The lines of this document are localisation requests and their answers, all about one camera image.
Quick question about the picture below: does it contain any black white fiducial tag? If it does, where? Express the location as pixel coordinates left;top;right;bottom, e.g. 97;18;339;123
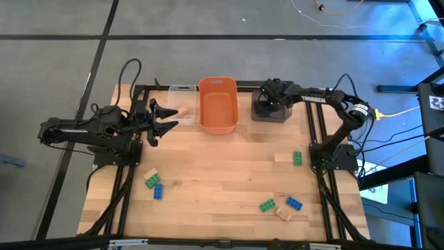
429;95;444;112

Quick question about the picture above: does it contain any black metal rig frame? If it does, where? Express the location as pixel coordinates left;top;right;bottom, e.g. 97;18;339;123
407;0;444;69

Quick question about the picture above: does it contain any cream power cable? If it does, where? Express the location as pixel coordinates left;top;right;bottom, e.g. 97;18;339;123
379;106;421;118

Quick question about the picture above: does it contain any clear plastic bin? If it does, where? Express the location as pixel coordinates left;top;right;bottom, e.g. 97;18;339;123
166;84;198;126

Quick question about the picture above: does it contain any black aluminium table frame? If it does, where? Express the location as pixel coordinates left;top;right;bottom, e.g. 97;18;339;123
78;78;371;244

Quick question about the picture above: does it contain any grey plastic bin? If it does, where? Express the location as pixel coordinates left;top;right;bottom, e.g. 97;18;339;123
250;89;293;123

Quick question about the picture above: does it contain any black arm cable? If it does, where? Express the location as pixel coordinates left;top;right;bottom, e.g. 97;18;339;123
332;73;360;105
117;58;142;107

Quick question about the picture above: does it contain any silver metal bracket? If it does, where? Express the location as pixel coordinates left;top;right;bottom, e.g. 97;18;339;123
108;238;149;247
308;242;343;250

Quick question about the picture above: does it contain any white paper sheet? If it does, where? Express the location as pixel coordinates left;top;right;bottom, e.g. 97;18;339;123
356;158;389;205

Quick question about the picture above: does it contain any white floor cable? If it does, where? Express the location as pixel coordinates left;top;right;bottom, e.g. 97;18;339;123
290;0;370;29

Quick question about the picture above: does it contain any black stand base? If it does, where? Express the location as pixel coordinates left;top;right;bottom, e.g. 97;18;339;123
376;66;444;94

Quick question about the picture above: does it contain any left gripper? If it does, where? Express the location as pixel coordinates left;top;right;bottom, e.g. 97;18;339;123
133;98;180;147

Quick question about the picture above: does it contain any orange plastic bin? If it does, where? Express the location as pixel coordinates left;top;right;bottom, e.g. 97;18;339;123
198;76;239;135

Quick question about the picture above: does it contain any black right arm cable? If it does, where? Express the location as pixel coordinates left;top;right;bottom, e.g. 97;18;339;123
332;73;360;105

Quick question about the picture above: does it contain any plain black case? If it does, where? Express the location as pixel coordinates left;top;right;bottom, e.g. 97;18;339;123
413;171;444;250

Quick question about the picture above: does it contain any yellow floor cable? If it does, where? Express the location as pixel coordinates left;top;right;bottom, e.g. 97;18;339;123
314;0;366;17

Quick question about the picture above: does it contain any tan floor cable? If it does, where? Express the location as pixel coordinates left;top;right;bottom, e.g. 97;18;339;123
360;135;432;176

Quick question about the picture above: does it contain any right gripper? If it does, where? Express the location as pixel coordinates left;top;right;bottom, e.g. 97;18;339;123
258;78;295;115

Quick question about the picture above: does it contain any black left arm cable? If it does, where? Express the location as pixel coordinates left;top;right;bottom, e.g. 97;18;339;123
117;58;142;107

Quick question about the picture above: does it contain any black crossbar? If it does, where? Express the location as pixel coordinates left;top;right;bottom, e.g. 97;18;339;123
0;234;444;250

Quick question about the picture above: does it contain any black diagonal bar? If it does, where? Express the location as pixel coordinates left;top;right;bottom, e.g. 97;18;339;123
359;154;428;190

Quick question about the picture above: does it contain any black case with tag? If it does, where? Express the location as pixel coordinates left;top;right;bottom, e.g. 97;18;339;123
417;82;444;176

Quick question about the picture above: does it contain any black floor cable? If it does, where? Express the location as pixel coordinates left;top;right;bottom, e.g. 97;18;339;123
350;124;426;153

